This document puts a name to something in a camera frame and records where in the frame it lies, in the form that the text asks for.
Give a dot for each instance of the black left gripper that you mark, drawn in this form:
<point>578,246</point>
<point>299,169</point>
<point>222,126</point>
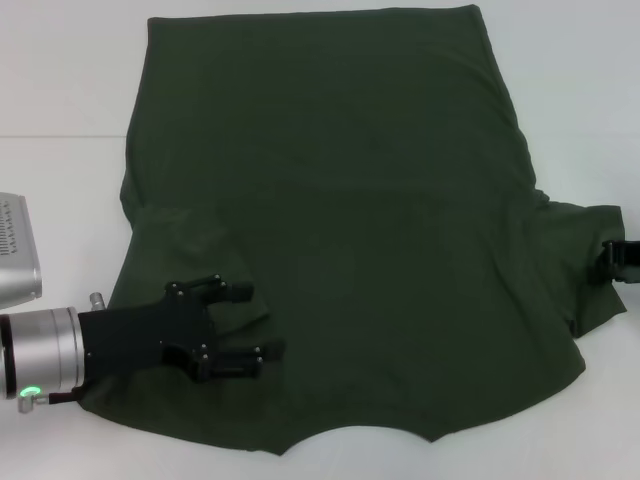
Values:
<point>140,335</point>

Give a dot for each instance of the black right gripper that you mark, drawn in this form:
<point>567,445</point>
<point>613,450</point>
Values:
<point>632,260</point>

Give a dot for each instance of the dark green t-shirt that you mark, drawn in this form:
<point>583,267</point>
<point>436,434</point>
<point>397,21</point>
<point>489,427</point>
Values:
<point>350,200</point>

